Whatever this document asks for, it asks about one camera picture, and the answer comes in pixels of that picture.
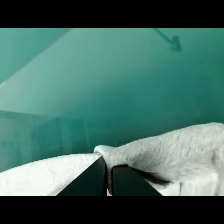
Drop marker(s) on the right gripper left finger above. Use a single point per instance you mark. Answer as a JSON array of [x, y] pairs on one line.
[[90, 183]]

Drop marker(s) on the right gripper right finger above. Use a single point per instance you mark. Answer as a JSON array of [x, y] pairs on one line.
[[128, 184]]

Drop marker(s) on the white garment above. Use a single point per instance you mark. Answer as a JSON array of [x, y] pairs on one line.
[[173, 156]]

